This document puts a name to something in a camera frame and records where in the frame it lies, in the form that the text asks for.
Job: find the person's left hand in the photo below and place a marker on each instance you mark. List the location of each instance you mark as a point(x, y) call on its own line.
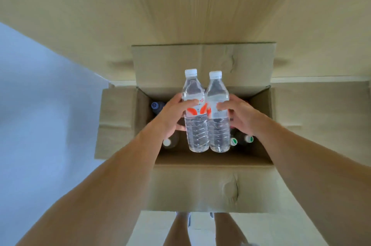
point(168, 118)

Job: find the person's right hand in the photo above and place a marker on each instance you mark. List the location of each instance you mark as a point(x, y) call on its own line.
point(246, 118)

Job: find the group of bottles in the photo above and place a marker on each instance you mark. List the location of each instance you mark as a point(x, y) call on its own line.
point(156, 106)

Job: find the white cap water bottle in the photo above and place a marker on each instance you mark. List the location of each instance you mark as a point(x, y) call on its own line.
point(218, 134)
point(197, 133)

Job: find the brown cardboard box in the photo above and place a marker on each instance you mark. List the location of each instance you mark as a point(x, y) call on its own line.
point(203, 188)

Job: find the person's left forearm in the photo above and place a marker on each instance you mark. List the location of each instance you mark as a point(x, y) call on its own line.
point(110, 185)

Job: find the person's right forearm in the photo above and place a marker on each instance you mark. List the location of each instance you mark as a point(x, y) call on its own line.
point(313, 173)

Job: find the person's left leg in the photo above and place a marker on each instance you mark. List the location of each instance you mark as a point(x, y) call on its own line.
point(178, 231)

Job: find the person's leg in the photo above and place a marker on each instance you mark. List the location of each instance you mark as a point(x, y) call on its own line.
point(178, 231)
point(227, 231)

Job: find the person's right leg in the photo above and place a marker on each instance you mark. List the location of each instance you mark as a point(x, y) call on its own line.
point(227, 231)

